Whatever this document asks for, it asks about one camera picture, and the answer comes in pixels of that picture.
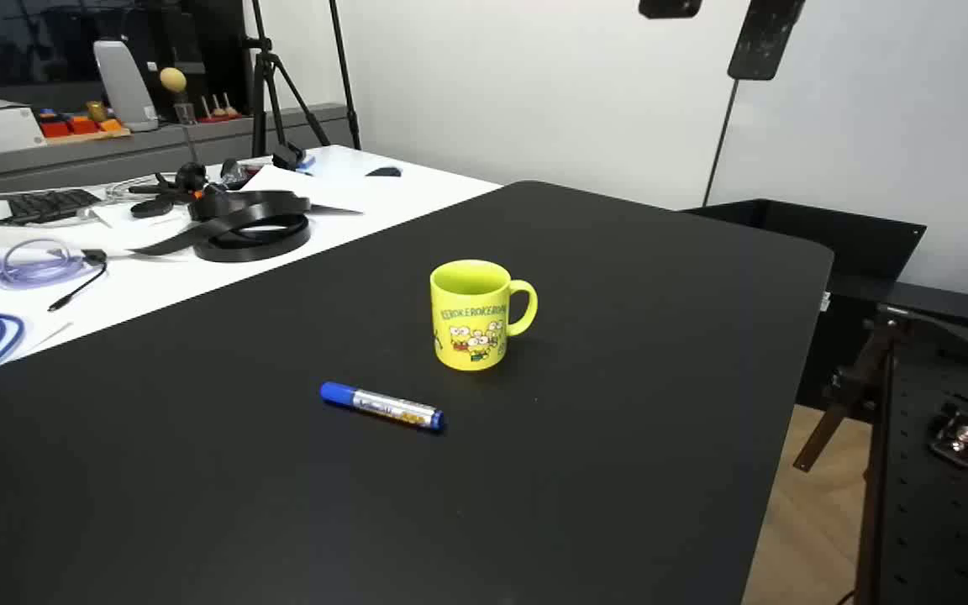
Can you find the blue white marker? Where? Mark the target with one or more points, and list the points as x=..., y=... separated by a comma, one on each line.
x=383, y=408

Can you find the yellow cartoon mug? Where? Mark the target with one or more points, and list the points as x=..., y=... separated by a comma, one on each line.
x=475, y=309

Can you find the black computer mouse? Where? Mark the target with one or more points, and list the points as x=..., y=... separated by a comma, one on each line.
x=383, y=172

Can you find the black tripod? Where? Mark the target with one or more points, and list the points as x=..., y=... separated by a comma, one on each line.
x=269, y=75

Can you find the yellow ball on stand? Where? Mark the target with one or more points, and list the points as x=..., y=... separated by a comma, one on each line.
x=193, y=172

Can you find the black hanging panel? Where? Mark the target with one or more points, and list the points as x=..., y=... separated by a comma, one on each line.
x=764, y=37

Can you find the grey curved device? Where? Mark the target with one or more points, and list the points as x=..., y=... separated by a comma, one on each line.
x=125, y=85

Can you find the black side table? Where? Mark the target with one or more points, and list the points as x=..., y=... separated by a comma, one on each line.
x=896, y=365

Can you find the clear plastic tubing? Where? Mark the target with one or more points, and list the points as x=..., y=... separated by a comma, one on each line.
x=37, y=262

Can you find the black keyboard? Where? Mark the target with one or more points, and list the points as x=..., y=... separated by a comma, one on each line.
x=48, y=208

